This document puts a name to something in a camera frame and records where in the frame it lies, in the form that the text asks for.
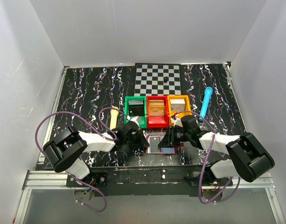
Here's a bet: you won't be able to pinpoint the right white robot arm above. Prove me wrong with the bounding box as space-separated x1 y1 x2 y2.
158 115 275 186

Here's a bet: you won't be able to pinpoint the green plastic bin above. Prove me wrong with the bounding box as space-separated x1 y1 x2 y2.
124 96 147 129

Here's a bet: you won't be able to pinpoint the red plastic bin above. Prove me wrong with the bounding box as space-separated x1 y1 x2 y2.
146 96 169 129

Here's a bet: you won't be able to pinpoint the red leather card holder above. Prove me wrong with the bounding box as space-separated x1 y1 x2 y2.
143 134 184 155

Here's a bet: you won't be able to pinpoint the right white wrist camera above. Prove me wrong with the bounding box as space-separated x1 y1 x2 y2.
171 113 182 127

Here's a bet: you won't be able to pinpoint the dark cards in green bin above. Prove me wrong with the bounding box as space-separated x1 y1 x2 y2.
128 100 145 116

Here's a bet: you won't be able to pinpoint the cream toy microphone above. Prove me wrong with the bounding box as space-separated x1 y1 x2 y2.
109 106 119 130

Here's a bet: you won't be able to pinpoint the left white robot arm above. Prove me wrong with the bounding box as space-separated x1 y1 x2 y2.
43 121 150 187

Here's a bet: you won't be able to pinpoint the blue toy microphone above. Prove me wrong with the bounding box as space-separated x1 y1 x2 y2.
199 87 213 121

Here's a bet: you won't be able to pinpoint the black credit card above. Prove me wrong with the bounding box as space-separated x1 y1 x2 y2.
150 136 161 154

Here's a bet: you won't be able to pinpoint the checkered chessboard mat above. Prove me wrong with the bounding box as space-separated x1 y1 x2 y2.
134 63 181 96

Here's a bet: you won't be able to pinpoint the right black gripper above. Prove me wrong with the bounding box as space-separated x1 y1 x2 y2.
157 125 191 147

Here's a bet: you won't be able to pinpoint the white cards in yellow bin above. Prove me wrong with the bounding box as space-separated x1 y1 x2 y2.
170 98 186 113

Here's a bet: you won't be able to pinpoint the yellow plastic bin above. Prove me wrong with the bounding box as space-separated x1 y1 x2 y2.
167 95 191 126

